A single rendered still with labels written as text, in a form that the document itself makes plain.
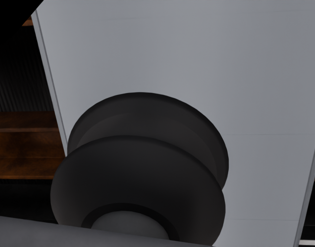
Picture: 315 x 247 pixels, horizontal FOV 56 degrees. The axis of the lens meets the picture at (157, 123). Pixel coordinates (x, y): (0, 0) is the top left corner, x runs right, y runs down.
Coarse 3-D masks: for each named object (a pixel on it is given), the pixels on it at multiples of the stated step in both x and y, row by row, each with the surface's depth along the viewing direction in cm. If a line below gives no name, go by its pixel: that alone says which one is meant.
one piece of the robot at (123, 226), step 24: (0, 0) 1; (24, 0) 1; (0, 24) 1; (0, 216) 2; (120, 216) 5; (144, 216) 6; (0, 240) 2; (24, 240) 2; (48, 240) 2; (72, 240) 2; (96, 240) 2; (120, 240) 2; (144, 240) 2; (168, 240) 2
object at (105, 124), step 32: (96, 128) 7; (128, 128) 7; (160, 128) 7; (64, 160) 6; (96, 160) 6; (128, 160) 6; (160, 160) 6; (192, 160) 6; (64, 192) 6; (96, 192) 6; (128, 192) 5; (160, 192) 6; (192, 192) 6; (64, 224) 7; (160, 224) 6; (192, 224) 6
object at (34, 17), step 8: (32, 16) 20; (40, 40) 20; (40, 48) 21; (48, 72) 21; (48, 80) 22; (56, 104) 22; (56, 112) 24; (64, 136) 23; (64, 144) 25; (312, 168) 23; (312, 176) 23; (312, 184) 25; (304, 208) 25; (304, 216) 26; (296, 240) 27
